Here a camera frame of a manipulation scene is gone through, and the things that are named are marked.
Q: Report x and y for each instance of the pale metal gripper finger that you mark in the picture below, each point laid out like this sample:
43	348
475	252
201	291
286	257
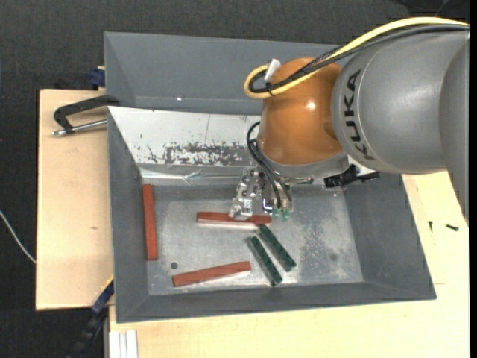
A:
235	208
247	206

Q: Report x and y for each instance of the red-brown flat block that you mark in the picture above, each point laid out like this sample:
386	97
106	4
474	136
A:
150	222
214	218
210	273

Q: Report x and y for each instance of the dark green flat block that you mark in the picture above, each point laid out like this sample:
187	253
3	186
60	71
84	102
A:
277	248
265	261

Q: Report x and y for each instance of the grey metal bin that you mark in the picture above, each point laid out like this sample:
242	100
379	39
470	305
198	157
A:
208	69

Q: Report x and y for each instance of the pale wood board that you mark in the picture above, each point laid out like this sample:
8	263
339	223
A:
72	200

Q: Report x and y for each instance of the small black screw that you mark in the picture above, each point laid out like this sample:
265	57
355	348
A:
452	228

